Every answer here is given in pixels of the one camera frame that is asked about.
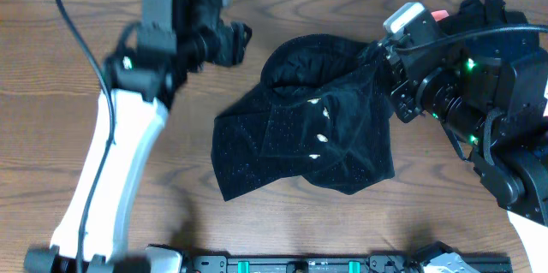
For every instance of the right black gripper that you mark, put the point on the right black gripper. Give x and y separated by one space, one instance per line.
402 94

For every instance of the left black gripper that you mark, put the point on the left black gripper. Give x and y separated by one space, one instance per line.
229 44

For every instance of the black mounting rail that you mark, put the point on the black mounting rail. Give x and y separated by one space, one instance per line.
436 258

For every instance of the pink garment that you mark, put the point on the pink garment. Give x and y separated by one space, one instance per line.
440 15

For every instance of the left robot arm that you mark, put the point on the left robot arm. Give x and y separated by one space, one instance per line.
139 80

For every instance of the black velvet skirt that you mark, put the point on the black velvet skirt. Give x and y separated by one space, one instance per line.
318 112

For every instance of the black t-shirt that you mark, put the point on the black t-shirt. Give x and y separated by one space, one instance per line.
477 14

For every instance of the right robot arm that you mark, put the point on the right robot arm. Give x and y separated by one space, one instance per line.
487 87

